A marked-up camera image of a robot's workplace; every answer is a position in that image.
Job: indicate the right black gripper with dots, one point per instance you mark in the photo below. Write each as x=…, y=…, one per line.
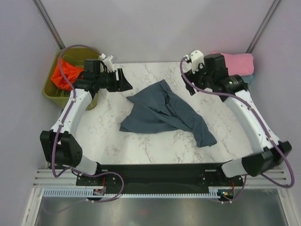
x=192, y=77

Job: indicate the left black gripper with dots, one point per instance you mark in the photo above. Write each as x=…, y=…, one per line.
x=122, y=85

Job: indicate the grey-blue t shirt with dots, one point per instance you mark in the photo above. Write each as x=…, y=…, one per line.
x=158, y=109

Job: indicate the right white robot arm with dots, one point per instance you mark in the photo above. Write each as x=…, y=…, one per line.
x=267, y=148

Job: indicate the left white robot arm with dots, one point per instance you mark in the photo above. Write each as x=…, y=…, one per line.
x=59, y=144

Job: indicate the olive green plastic bin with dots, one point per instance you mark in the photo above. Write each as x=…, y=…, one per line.
x=72, y=57

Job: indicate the folded teal t shirt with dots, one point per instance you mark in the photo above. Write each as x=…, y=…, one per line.
x=247, y=78

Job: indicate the folded pink t shirt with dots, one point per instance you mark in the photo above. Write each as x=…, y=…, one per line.
x=239, y=64

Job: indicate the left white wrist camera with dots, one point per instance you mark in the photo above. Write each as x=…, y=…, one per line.
x=107, y=62

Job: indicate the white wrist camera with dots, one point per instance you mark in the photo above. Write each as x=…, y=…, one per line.
x=196, y=58
x=107, y=62

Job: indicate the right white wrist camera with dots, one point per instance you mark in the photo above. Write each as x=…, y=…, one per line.
x=196, y=58

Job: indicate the right corner aluminium post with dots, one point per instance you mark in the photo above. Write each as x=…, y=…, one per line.
x=263, y=25

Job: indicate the corner aluminium post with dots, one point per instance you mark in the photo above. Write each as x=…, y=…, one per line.
x=49, y=23
x=263, y=25

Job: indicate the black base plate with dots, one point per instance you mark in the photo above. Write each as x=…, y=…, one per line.
x=161, y=178

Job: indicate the left corner aluminium post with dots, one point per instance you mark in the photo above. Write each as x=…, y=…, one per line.
x=49, y=23

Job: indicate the aluminium rail frame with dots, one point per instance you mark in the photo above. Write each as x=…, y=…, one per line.
x=263, y=174

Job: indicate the slotted cable duct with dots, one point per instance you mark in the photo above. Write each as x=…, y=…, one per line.
x=94, y=193

